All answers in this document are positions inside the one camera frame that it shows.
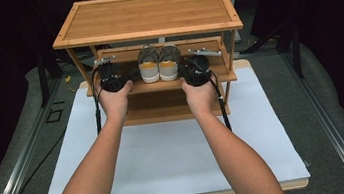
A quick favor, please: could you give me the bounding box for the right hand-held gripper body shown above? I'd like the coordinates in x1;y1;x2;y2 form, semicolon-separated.
176;44;227;90

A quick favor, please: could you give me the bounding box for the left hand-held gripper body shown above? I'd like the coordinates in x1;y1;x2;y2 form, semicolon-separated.
92;52;134;96

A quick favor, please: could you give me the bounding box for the beige sneaker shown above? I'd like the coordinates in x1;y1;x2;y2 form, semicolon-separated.
135;43;163;85
155;42;186;83

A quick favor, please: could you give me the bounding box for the wooden three-tier shoe rack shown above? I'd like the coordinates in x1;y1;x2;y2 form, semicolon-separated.
46;0;256;137

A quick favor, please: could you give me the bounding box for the person's left hand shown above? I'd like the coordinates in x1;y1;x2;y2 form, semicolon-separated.
95;79;140;126

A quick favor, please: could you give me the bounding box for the person's right hand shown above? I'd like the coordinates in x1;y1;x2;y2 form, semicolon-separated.
180;73;220;118

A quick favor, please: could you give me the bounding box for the black metal stand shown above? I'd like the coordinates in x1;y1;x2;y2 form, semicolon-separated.
34;49;53;108
286;19;305;79

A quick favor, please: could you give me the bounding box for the white table mat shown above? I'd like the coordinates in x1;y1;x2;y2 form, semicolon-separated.
27;59;312;194

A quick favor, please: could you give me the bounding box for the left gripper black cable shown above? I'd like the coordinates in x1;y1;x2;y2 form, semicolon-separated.
87;65;109;135

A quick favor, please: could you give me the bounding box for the thin black cable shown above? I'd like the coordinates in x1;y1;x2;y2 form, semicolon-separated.
0;130;77;194

